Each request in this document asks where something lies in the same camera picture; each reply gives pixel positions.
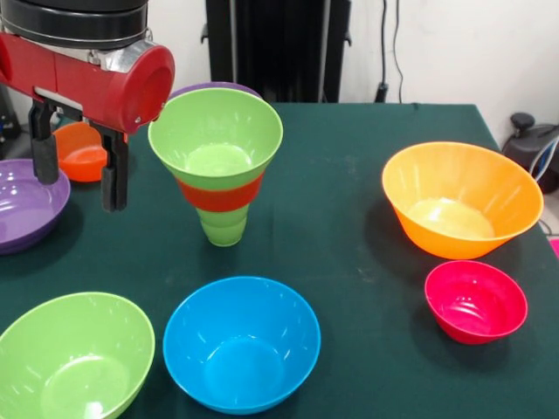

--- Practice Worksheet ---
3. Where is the black pedestal column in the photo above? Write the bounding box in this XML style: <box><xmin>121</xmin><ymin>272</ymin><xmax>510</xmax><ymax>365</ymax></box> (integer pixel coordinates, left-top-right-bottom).
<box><xmin>201</xmin><ymin>0</ymin><xmax>353</xmax><ymax>104</ymax></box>

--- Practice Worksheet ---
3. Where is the pink bowl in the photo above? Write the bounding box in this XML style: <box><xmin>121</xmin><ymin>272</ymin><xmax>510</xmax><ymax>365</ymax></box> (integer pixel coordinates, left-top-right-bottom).
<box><xmin>424</xmin><ymin>259</ymin><xmax>529</xmax><ymax>346</ymax></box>

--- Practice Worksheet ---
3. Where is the purple bowl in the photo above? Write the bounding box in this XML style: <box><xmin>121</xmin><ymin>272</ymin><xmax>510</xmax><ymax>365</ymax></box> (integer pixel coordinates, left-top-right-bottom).
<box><xmin>0</xmin><ymin>159</ymin><xmax>72</xmax><ymax>257</ymax></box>
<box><xmin>168</xmin><ymin>81</ymin><xmax>264</xmax><ymax>107</ymax></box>

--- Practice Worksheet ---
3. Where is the black wall cable with plug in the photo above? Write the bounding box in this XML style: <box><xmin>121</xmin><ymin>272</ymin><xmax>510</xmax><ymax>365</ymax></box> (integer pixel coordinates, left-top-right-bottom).
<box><xmin>374</xmin><ymin>0</ymin><xmax>405</xmax><ymax>104</ymax></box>

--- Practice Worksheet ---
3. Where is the blue bowl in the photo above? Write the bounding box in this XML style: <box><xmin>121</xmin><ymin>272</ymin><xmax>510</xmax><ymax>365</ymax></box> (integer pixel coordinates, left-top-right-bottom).
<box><xmin>162</xmin><ymin>275</ymin><xmax>322</xmax><ymax>416</ymax></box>

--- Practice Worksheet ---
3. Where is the black grey base foot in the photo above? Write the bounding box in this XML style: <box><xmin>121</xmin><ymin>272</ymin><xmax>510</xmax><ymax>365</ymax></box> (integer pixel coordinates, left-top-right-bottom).
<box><xmin>501</xmin><ymin>112</ymin><xmax>559</xmax><ymax>196</ymax></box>
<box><xmin>0</xmin><ymin>117</ymin><xmax>34</xmax><ymax>161</ymax></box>

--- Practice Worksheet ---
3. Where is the large orange bowl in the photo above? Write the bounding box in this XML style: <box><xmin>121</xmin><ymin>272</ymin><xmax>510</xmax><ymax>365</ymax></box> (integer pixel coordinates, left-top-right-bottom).
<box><xmin>381</xmin><ymin>141</ymin><xmax>545</xmax><ymax>261</ymax></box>

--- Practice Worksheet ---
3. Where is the red-orange bowl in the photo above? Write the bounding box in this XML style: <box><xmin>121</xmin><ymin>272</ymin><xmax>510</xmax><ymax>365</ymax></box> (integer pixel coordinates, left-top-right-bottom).
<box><xmin>52</xmin><ymin>120</ymin><xmax>130</xmax><ymax>183</ymax></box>
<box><xmin>176</xmin><ymin>171</ymin><xmax>266</xmax><ymax>214</ymax></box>

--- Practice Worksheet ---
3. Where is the large green bowl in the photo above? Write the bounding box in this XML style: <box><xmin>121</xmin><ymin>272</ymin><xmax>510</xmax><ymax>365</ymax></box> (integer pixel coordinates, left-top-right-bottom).
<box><xmin>0</xmin><ymin>292</ymin><xmax>156</xmax><ymax>419</ymax></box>

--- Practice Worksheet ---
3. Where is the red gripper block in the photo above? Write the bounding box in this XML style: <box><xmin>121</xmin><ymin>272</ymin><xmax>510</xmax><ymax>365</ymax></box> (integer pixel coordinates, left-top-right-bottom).
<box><xmin>0</xmin><ymin>31</ymin><xmax>177</xmax><ymax>214</ymax></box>

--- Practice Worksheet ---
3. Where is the small green bowl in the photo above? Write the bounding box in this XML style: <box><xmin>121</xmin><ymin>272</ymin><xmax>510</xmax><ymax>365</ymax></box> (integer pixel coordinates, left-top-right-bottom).
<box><xmin>147</xmin><ymin>87</ymin><xmax>285</xmax><ymax>181</ymax></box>

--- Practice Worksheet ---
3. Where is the dark green table cloth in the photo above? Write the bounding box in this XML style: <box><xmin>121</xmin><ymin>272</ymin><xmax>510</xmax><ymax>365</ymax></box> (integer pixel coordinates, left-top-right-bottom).
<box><xmin>0</xmin><ymin>100</ymin><xmax>559</xmax><ymax>419</ymax></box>

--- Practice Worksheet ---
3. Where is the green cup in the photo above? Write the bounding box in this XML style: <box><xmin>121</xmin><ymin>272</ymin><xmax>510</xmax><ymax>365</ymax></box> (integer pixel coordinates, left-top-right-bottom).
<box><xmin>195</xmin><ymin>203</ymin><xmax>254</xmax><ymax>249</ymax></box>

